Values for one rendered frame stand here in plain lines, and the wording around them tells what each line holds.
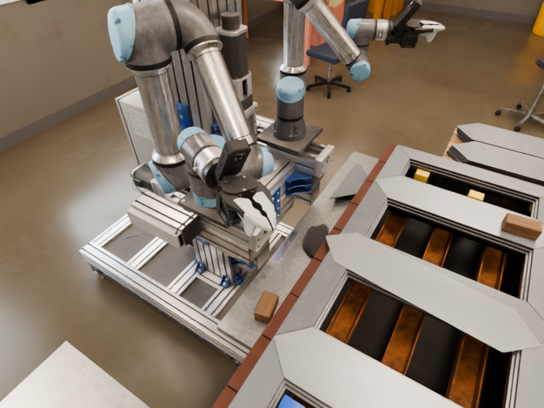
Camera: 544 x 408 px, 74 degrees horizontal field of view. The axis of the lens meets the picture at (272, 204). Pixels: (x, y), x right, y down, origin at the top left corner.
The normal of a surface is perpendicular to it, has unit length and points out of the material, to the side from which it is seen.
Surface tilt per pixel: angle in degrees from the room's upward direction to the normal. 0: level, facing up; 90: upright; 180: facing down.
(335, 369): 0
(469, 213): 0
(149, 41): 90
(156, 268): 0
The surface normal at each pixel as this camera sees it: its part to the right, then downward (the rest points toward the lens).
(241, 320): -0.01, -0.73
